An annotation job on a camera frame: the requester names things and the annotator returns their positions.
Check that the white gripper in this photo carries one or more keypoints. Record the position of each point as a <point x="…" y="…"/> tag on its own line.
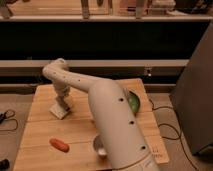
<point x="62" y="90"/>

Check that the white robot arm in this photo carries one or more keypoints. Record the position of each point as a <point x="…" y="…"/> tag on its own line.
<point x="120" y="134"/>

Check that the orange carrot toy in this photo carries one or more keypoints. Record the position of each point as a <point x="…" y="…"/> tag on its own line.
<point x="59" y="145"/>

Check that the white paper cup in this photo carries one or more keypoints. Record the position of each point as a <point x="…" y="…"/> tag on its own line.
<point x="98" y="147"/>

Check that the green bowl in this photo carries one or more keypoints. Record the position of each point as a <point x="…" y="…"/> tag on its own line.
<point x="134" y="102"/>

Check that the black object bottom left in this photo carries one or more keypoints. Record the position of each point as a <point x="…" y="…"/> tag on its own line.
<point x="4" y="164"/>

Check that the dark grey cabinet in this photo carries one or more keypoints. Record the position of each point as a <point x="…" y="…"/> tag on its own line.
<point x="192" y="97"/>

